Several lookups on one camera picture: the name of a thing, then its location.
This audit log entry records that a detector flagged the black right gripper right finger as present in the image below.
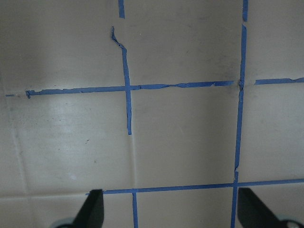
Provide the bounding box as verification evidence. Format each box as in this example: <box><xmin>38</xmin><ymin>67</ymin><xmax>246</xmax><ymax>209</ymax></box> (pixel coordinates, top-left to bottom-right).
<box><xmin>237</xmin><ymin>188</ymin><xmax>286</xmax><ymax>228</ymax></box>

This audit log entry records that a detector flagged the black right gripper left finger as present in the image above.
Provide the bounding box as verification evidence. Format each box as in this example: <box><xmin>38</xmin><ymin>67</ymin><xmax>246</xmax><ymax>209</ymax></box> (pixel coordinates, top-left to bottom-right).
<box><xmin>72</xmin><ymin>189</ymin><xmax>104</xmax><ymax>228</ymax></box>

